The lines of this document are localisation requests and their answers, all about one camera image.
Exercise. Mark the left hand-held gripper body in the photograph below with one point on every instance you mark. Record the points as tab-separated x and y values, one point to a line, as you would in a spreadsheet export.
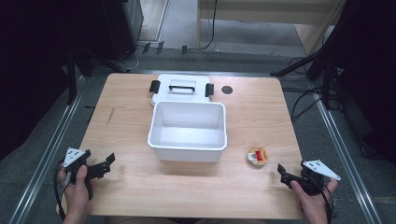
74	156

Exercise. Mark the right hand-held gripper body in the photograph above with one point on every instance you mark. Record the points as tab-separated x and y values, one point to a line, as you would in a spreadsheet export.
314	174

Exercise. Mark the person's right hand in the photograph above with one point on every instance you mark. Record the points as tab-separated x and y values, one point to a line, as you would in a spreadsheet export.
311	205

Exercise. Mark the person's left hand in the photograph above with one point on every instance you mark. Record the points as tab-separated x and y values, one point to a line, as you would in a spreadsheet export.
77	194

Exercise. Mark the black metal stand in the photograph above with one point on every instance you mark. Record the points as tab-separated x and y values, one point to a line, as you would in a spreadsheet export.
72	77

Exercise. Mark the white plastic storage box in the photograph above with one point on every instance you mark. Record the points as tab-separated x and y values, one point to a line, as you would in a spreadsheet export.
186	130

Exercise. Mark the black round table grommet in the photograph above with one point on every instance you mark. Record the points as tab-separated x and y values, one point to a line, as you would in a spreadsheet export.
227	90

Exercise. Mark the dark curtain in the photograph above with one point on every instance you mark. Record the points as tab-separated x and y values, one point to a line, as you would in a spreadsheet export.
34	62
373	77

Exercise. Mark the black plug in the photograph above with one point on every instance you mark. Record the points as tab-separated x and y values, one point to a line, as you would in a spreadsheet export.
184	49
146	48
159	47

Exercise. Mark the black tripod stand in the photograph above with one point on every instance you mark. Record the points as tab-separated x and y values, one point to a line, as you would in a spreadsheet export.
323	56

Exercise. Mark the black cabinet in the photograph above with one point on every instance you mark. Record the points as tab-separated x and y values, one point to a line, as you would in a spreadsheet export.
123	28

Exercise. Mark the light wooden bench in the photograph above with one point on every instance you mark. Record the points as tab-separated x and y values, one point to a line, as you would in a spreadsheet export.
264	15

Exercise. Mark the metal floor rail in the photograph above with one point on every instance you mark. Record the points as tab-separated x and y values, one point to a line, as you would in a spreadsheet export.
345	149
46	155

